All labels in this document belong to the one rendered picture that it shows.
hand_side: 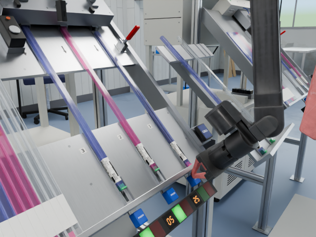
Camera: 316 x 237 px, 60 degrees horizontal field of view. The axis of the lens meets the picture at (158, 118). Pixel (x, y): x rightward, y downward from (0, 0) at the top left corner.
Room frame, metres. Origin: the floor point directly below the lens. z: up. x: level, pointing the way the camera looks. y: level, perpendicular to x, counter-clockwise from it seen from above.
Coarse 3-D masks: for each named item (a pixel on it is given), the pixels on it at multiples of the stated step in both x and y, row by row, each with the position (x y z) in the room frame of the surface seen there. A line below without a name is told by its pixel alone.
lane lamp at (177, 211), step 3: (174, 207) 0.57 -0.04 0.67; (177, 207) 0.57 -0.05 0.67; (180, 207) 0.57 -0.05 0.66; (174, 210) 0.56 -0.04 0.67; (177, 210) 0.56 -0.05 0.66; (180, 210) 0.57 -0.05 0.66; (174, 213) 0.55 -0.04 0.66; (177, 213) 0.56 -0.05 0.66; (180, 213) 0.56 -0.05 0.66; (183, 213) 0.57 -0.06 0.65; (177, 216) 0.55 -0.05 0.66; (180, 216) 0.55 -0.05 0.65; (183, 216) 0.56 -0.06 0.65; (186, 216) 0.56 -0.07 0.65; (180, 219) 0.55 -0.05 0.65; (183, 219) 0.55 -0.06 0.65; (180, 222) 0.54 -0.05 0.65
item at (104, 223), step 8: (176, 176) 0.60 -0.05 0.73; (160, 184) 0.56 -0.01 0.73; (168, 184) 0.57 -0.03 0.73; (152, 192) 0.53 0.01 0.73; (136, 200) 0.50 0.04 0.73; (144, 200) 0.51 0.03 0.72; (128, 208) 0.48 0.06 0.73; (112, 216) 0.45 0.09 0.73; (120, 216) 0.48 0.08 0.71; (96, 224) 0.42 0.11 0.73; (104, 224) 0.43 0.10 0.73; (88, 232) 0.40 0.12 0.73; (96, 232) 0.44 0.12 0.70
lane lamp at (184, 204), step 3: (183, 201) 0.59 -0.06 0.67; (186, 201) 0.60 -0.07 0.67; (180, 204) 0.58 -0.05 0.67; (183, 204) 0.59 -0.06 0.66; (186, 204) 0.59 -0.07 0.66; (189, 204) 0.60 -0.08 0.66; (183, 207) 0.58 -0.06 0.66; (186, 207) 0.58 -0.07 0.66; (189, 207) 0.59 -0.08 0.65; (183, 210) 0.57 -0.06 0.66; (186, 210) 0.58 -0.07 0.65; (189, 210) 0.58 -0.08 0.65; (192, 210) 0.59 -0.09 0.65; (186, 213) 0.57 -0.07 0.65; (189, 213) 0.57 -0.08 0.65
